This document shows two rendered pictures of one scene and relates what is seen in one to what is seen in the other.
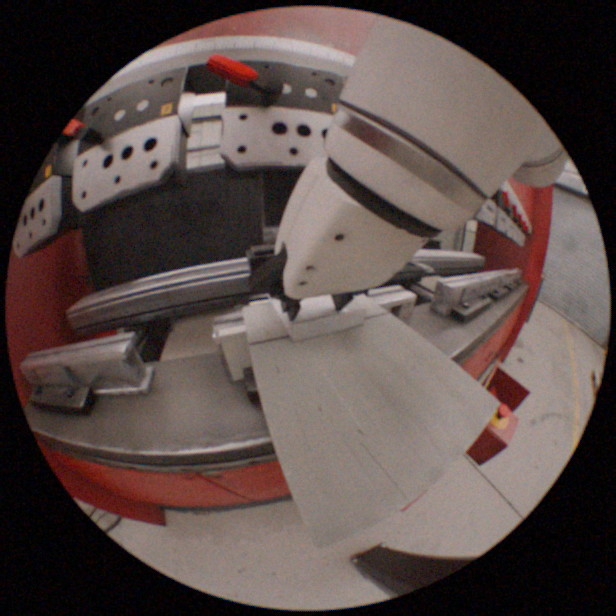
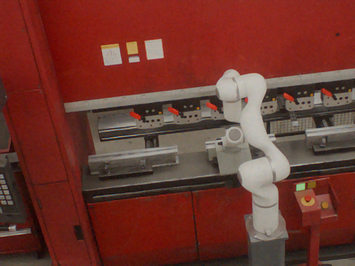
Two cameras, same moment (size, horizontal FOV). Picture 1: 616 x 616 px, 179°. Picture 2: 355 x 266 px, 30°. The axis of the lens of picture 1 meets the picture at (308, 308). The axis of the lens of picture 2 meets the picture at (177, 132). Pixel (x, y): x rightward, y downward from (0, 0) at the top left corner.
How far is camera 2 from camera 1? 3.46 m
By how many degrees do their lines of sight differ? 21
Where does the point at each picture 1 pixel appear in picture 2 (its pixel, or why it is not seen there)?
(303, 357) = (225, 155)
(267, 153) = (220, 117)
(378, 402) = (233, 163)
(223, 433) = (206, 173)
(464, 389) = not seen: hidden behind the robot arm
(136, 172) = (193, 120)
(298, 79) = not seen: hidden behind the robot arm
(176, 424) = (192, 171)
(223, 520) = not seen: outside the picture
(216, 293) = (199, 124)
